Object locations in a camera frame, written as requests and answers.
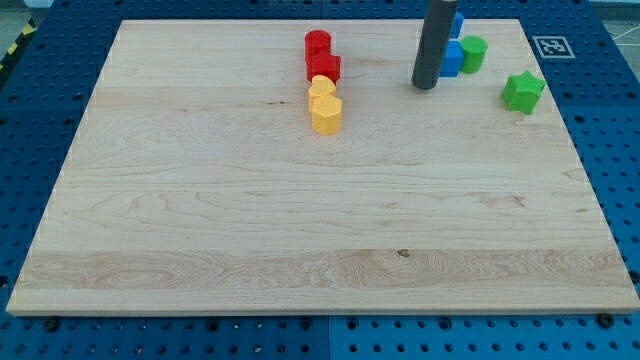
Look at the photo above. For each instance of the green star block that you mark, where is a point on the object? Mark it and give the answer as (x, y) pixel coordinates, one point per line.
(522, 92)

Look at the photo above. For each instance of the white fiducial marker tag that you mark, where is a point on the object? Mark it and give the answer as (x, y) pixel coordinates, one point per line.
(553, 47)

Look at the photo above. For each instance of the blue block behind rod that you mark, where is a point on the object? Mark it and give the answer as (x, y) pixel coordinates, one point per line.
(456, 26)

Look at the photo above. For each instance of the blue cube block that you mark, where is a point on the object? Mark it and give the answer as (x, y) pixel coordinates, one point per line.
(452, 60)

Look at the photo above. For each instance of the red cylinder block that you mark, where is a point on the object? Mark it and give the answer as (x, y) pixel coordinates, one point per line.
(317, 42)

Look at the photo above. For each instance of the red star block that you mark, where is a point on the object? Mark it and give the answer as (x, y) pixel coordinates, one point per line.
(324, 64)

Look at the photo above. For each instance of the yellow heart block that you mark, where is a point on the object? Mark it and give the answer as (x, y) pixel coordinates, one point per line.
(321, 85)

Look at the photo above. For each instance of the green cylinder block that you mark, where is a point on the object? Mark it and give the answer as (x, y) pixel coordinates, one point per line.
(474, 49)

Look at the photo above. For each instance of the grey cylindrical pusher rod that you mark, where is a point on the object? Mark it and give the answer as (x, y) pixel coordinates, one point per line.
(438, 22)

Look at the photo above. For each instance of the light wooden board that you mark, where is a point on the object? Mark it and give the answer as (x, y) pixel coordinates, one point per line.
(195, 185)

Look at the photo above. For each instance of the black screw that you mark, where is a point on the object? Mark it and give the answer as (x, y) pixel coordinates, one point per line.
(50, 324)
(606, 320)

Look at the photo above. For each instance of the yellow hexagon block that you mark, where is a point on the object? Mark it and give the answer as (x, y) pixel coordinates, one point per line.
(326, 112)

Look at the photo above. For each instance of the black screw bottom right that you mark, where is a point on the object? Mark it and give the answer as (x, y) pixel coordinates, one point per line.
(606, 320)

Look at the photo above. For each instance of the black screw bottom left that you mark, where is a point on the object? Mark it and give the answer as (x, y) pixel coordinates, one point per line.
(50, 324)

